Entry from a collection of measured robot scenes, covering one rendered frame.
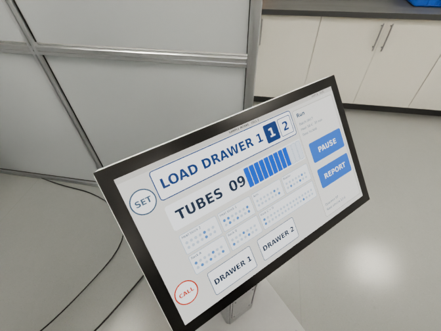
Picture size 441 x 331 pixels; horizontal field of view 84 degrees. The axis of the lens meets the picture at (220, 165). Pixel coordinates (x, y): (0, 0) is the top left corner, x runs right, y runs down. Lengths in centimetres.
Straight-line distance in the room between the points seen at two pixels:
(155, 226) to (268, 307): 113
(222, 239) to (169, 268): 10
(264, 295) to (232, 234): 105
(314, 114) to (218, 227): 31
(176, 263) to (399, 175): 210
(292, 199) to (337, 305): 114
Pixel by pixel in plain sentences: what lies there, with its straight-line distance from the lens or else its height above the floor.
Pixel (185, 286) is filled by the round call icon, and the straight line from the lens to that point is 46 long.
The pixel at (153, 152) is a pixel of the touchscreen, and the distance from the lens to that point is 40.
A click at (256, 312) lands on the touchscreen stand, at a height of 4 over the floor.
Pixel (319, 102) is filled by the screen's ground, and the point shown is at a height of 117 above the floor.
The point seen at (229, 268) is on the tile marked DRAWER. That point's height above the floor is 101.
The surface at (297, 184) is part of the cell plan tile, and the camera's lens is 52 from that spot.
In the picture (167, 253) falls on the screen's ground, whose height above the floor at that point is 107.
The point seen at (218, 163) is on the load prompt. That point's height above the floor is 115.
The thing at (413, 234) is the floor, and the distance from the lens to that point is 203.
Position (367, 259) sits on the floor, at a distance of 179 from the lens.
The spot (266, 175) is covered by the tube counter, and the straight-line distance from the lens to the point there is 48.
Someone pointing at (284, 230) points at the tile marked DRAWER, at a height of 101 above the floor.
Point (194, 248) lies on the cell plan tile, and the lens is 44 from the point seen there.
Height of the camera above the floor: 145
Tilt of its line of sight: 46 degrees down
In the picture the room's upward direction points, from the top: 1 degrees counter-clockwise
